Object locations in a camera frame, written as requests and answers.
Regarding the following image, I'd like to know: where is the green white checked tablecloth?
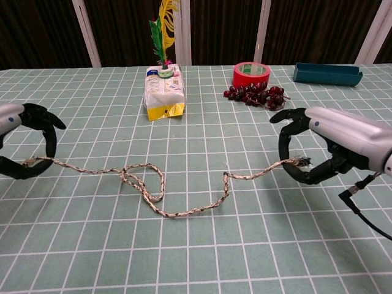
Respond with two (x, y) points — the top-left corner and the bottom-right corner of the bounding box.
(0, 64), (392, 294)

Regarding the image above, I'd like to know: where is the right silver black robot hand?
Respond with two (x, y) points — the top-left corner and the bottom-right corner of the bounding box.
(269, 106), (392, 186)

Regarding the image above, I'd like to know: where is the yellow green feather shuttlecock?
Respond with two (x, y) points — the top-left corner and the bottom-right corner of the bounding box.
(148, 0), (181, 79)

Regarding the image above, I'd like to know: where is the white frame post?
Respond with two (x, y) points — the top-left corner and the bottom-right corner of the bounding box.
(175, 0), (192, 66)
(253, 0), (273, 65)
(354, 0), (392, 64)
(72, 0), (102, 68)

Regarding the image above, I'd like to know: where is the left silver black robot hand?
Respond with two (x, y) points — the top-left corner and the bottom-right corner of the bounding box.
(0, 103), (67, 180)

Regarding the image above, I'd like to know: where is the beige black braided rope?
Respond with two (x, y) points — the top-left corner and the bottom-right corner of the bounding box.
(21, 155), (312, 219)

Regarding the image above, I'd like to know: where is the teal open box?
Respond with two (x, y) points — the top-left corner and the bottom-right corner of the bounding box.
(293, 62), (364, 88)

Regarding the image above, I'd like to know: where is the red tape roll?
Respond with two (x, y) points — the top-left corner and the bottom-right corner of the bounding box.
(232, 61), (272, 89)

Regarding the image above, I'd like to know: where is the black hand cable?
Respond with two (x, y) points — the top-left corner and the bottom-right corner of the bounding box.
(338, 173), (392, 241)

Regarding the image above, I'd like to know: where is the dark red grape bunch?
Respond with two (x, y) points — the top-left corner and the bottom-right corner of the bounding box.
(223, 81), (291, 111)

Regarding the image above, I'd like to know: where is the white yellow snack bag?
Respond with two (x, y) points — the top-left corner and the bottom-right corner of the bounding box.
(143, 64), (186, 122)

